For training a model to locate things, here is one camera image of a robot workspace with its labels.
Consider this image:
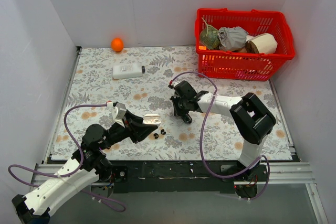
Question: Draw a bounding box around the red plastic basket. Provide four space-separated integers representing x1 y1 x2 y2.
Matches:
195 8 296 81

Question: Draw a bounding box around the green melon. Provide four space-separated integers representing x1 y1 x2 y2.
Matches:
199 18 220 50

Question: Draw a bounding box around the orange fruit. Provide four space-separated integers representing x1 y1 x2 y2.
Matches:
111 38 124 52

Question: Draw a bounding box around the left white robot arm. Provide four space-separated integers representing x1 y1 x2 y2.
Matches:
12 103 161 223

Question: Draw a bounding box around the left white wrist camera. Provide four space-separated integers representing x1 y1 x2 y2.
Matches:
106 101 127 127

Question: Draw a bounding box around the white earbud charging case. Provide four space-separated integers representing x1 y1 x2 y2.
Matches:
142 114 161 126

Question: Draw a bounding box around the black earbud charging case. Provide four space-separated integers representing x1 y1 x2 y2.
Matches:
182 114 193 124

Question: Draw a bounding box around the white plastic bottle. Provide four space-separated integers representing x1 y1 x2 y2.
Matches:
112 63 145 80

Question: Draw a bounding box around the grey crumpled cloth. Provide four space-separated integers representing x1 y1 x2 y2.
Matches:
217 26 248 51

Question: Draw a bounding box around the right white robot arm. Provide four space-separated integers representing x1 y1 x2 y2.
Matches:
169 81 276 181

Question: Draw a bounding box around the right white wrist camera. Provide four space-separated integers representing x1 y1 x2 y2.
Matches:
168 81 176 89

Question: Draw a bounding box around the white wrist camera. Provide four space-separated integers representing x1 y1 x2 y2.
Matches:
168 81 176 89
106 101 127 127

